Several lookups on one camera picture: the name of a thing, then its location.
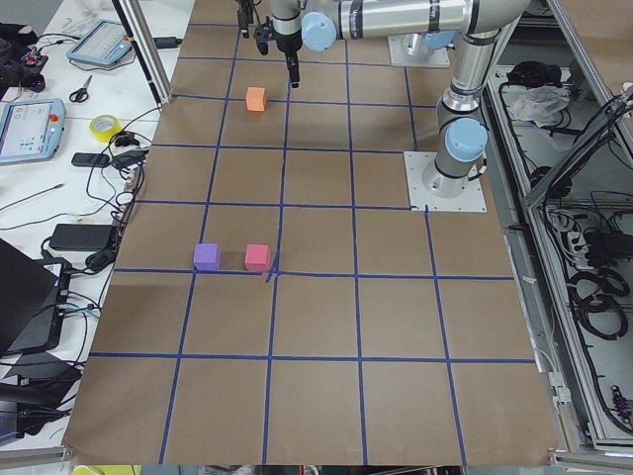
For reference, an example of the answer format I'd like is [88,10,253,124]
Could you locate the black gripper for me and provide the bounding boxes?
[253,17,302,88]
[237,0,257,38]

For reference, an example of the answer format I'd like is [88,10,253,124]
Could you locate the orange foam cube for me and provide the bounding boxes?
[245,86,267,112]

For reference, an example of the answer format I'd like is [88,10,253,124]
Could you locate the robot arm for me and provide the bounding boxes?
[237,1,461,61]
[237,0,528,198]

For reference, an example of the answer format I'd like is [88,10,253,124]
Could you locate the far blue teach pendant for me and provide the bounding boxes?
[66,20,132,68]

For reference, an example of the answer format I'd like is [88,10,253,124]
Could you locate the blue teach pendant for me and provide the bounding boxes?
[1,98,66,165]
[66,20,132,68]

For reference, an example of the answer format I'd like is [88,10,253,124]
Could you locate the yellow tape roll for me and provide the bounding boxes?
[89,114,123,143]

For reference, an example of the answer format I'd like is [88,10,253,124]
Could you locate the black remote device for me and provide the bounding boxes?
[71,152,110,168]

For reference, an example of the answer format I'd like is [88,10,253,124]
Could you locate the red foam cube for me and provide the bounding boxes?
[244,243,271,272]

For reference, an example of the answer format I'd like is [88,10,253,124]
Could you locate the purple foam cube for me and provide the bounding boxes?
[193,242,222,271]

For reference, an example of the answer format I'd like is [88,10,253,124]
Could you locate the near blue teach pendant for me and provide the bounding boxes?
[1,98,66,165]

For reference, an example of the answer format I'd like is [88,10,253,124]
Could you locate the white crumpled cloth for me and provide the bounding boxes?
[508,85,571,127]

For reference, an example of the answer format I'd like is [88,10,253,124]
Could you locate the black power adapter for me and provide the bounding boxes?
[48,224,113,251]

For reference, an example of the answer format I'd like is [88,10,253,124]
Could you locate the black laptop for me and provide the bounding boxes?
[1,240,70,356]

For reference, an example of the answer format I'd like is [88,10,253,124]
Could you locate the aluminium frame post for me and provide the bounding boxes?
[112,0,172,107]

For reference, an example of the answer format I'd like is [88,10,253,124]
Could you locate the black handled scissors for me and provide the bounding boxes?
[68,75,93,104]

